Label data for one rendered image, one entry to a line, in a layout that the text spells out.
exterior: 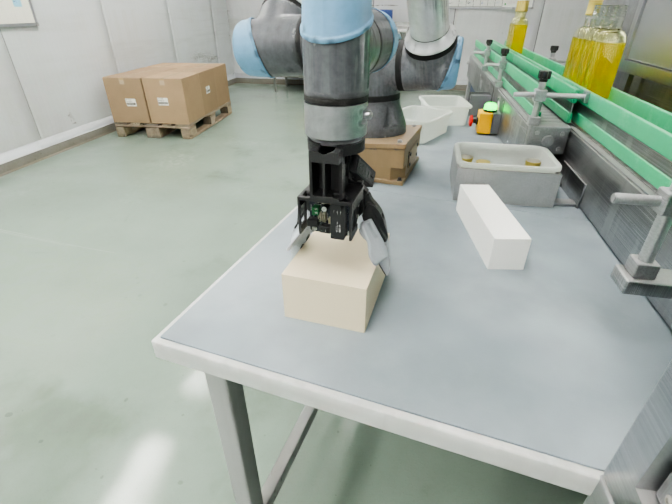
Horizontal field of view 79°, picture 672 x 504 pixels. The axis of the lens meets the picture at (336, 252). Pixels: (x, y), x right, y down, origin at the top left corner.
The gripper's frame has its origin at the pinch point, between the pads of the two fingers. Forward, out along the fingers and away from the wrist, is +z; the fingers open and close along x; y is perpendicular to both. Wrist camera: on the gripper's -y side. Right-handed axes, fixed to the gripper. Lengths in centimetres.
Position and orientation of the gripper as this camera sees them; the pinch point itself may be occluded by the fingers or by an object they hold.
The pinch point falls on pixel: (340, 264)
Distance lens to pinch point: 61.9
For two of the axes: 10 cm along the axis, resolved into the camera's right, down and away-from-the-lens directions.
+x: 9.6, 1.5, -2.5
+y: -3.0, 5.0, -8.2
